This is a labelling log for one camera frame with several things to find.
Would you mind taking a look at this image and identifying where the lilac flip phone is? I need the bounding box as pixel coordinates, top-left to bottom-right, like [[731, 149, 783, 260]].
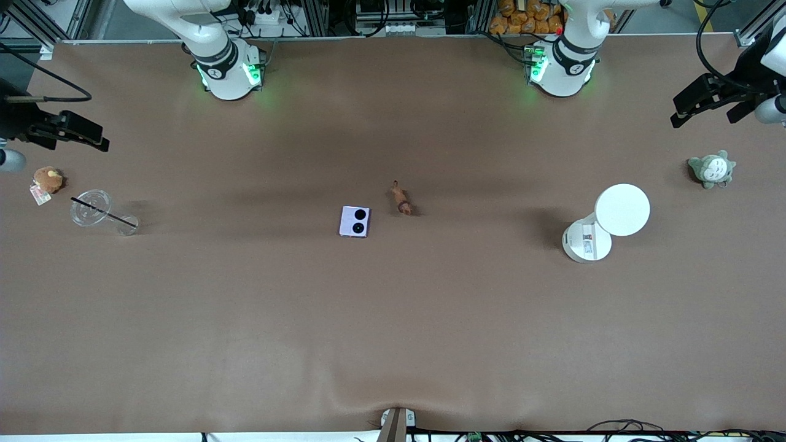
[[339, 206, 371, 238]]

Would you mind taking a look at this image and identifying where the small brown lion statue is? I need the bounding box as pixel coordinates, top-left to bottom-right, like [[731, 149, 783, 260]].
[[391, 180, 414, 216]]

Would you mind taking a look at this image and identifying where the brown plush toy with tag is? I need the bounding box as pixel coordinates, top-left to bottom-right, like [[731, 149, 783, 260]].
[[29, 166, 64, 206]]

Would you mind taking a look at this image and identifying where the clear plastic cup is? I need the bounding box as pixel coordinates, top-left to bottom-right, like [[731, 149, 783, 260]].
[[69, 189, 139, 237]]

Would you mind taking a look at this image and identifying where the grey-green Totoro plush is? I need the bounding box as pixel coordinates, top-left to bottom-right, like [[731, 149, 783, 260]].
[[687, 150, 737, 190]]

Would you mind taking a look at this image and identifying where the black drinking straw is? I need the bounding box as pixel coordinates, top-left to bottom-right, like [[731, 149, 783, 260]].
[[71, 196, 138, 230]]

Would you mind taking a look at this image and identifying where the white round desk lamp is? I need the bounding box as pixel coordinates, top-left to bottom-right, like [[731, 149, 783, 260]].
[[562, 184, 651, 265]]

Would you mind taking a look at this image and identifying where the pile of orange plush toys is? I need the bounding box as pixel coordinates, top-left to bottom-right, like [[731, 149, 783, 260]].
[[489, 0, 616, 36]]

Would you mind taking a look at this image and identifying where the white power strip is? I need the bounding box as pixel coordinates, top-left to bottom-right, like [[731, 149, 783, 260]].
[[254, 8, 300, 26]]

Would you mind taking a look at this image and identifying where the metal table clamp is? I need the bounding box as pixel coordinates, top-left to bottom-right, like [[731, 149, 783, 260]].
[[380, 406, 417, 442]]

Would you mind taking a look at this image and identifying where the aluminium frame bar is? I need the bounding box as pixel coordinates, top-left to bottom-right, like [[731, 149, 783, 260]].
[[0, 0, 93, 48], [734, 0, 786, 48]]

